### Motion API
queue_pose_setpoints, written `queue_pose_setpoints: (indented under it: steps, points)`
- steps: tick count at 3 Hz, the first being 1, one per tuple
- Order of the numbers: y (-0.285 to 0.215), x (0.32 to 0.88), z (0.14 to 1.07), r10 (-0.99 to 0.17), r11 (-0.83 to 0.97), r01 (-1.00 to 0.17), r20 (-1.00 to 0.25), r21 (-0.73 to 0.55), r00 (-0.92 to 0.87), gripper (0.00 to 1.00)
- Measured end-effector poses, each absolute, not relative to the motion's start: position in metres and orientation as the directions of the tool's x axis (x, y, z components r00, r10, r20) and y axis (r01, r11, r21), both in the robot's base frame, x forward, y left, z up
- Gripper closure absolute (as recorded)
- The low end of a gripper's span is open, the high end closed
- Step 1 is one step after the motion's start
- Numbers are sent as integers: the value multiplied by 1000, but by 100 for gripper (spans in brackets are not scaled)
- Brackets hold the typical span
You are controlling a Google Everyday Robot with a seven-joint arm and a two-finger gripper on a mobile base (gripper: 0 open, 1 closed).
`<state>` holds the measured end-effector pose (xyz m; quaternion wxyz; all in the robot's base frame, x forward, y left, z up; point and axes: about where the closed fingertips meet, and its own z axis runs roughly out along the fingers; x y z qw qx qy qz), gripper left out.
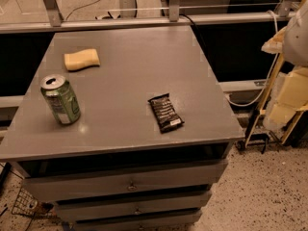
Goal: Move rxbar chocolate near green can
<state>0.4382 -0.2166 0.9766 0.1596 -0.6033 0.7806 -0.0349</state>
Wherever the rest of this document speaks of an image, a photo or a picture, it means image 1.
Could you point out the bottom drawer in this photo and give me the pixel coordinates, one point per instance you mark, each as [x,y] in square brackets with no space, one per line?
[140,222]

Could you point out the green soda can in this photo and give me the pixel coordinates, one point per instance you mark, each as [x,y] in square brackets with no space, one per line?
[61,98]

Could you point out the wire basket on floor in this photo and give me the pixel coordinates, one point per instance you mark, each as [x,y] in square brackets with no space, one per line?
[27,206]

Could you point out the grey drawer cabinet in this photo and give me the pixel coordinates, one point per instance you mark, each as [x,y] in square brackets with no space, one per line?
[117,128]

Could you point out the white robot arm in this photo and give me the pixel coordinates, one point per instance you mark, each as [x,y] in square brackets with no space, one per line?
[295,45]

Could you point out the grey metal railing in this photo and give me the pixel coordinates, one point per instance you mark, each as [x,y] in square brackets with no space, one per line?
[23,16]

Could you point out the black rxbar chocolate wrapper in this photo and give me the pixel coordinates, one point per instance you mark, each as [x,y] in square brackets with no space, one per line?
[165,114]

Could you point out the yellow wooden frame stand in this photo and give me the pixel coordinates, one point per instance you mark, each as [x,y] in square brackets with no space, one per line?
[287,85]

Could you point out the top drawer with knob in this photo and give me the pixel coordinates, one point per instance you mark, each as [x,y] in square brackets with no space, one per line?
[124,180]

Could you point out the drawer with knob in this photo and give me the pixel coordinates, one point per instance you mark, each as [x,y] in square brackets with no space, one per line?
[124,180]
[133,206]

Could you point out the middle drawer with knob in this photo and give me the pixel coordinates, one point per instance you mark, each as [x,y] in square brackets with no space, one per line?
[133,206]

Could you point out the yellow sponge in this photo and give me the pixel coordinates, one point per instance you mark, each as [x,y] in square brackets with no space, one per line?
[81,59]

